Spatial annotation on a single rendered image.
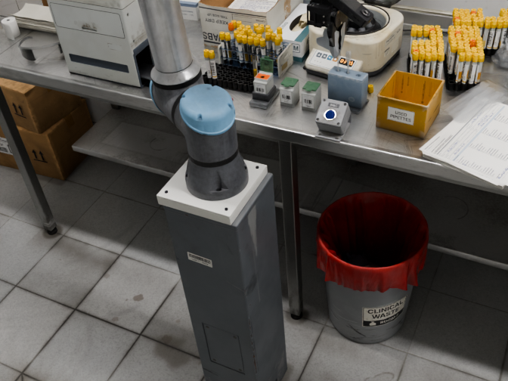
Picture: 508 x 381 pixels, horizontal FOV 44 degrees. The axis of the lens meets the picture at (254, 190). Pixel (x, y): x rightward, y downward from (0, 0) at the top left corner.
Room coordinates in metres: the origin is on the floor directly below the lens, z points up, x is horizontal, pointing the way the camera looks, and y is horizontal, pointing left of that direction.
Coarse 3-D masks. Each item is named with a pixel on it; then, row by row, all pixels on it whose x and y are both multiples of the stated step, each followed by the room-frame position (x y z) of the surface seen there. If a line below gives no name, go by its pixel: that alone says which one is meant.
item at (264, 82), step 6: (264, 72) 1.52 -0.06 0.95; (258, 78) 1.50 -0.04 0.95; (264, 78) 1.49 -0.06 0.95; (270, 78) 1.50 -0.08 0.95; (258, 84) 1.49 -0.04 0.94; (264, 84) 1.48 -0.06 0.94; (270, 84) 1.49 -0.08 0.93; (258, 90) 1.49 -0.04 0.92; (264, 90) 1.48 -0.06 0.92; (270, 90) 1.49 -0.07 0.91
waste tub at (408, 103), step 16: (400, 80) 1.42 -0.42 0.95; (416, 80) 1.39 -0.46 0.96; (432, 80) 1.37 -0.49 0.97; (384, 96) 1.31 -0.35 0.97; (400, 96) 1.41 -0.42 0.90; (416, 96) 1.39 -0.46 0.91; (432, 96) 1.37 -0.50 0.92; (384, 112) 1.31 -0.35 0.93; (400, 112) 1.28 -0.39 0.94; (416, 112) 1.26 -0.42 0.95; (432, 112) 1.29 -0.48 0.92; (384, 128) 1.31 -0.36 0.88; (400, 128) 1.28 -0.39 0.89; (416, 128) 1.26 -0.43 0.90
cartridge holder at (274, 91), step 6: (276, 90) 1.52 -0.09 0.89; (252, 96) 1.49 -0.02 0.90; (258, 96) 1.48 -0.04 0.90; (264, 96) 1.47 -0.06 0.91; (270, 96) 1.48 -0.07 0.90; (276, 96) 1.51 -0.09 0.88; (252, 102) 1.47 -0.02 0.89; (258, 102) 1.47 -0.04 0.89; (264, 102) 1.47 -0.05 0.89; (270, 102) 1.47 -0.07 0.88; (264, 108) 1.46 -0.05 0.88
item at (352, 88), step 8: (328, 72) 1.45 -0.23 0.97; (336, 72) 1.45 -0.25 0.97; (344, 72) 1.44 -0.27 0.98; (352, 72) 1.44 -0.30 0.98; (360, 72) 1.44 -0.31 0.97; (328, 80) 1.45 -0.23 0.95; (336, 80) 1.43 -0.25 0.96; (344, 80) 1.42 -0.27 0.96; (352, 80) 1.41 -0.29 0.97; (360, 80) 1.40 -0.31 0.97; (328, 88) 1.45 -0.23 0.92; (336, 88) 1.43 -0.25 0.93; (344, 88) 1.42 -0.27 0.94; (352, 88) 1.41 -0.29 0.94; (360, 88) 1.40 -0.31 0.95; (328, 96) 1.45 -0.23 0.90; (336, 96) 1.43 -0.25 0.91; (344, 96) 1.42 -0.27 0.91; (352, 96) 1.41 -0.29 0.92; (360, 96) 1.39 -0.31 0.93; (352, 104) 1.41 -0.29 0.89; (360, 104) 1.39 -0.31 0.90; (352, 112) 1.39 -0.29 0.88; (360, 112) 1.39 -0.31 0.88
